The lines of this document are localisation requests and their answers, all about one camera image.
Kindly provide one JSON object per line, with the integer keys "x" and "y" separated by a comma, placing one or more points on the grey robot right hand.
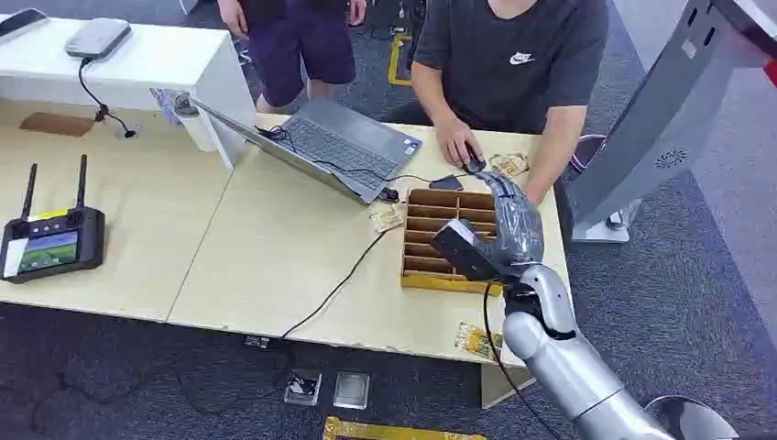
{"x": 519, "y": 228}

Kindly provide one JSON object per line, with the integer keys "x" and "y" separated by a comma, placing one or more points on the seated person's right hand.
{"x": 452, "y": 139}

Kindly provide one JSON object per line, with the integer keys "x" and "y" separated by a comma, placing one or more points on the black computer mouse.
{"x": 474, "y": 164}

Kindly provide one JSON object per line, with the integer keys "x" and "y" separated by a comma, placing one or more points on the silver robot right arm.
{"x": 567, "y": 364}

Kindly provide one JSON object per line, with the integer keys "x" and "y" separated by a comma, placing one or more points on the small black flat device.
{"x": 447, "y": 183}

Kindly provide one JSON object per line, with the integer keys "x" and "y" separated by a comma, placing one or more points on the printed card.
{"x": 510, "y": 164}
{"x": 474, "y": 340}
{"x": 387, "y": 218}

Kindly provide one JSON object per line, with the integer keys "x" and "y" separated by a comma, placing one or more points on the wooden card box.
{"x": 437, "y": 240}

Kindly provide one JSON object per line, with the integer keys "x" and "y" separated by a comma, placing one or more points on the seated person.
{"x": 510, "y": 67}

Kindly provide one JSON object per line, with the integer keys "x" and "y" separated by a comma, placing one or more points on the grey open laptop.
{"x": 340, "y": 146}

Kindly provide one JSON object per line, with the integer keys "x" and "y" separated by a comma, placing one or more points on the pale table leg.
{"x": 501, "y": 382}

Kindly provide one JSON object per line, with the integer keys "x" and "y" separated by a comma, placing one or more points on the grey kiosk stand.
{"x": 655, "y": 121}

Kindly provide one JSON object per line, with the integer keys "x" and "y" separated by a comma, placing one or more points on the standing person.
{"x": 303, "y": 42}

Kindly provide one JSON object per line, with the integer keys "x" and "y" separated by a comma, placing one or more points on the yellow strip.
{"x": 388, "y": 431}

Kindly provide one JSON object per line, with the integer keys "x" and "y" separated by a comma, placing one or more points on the grey robot body shell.
{"x": 692, "y": 422}

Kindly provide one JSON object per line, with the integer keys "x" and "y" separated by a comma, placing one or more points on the white desk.
{"x": 152, "y": 67}

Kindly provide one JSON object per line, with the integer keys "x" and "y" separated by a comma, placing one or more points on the grey flat device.
{"x": 98, "y": 37}

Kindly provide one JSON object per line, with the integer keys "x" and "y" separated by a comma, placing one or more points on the brown patch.
{"x": 58, "y": 124}

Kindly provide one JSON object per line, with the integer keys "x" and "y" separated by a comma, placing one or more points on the black remote controller with antennas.
{"x": 54, "y": 246}

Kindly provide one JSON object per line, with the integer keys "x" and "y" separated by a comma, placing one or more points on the dark flat object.
{"x": 21, "y": 20}

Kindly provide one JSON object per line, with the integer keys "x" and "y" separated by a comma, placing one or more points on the dark wrist camera box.
{"x": 467, "y": 249}

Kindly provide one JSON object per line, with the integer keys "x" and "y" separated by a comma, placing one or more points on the yellow frame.
{"x": 393, "y": 61}

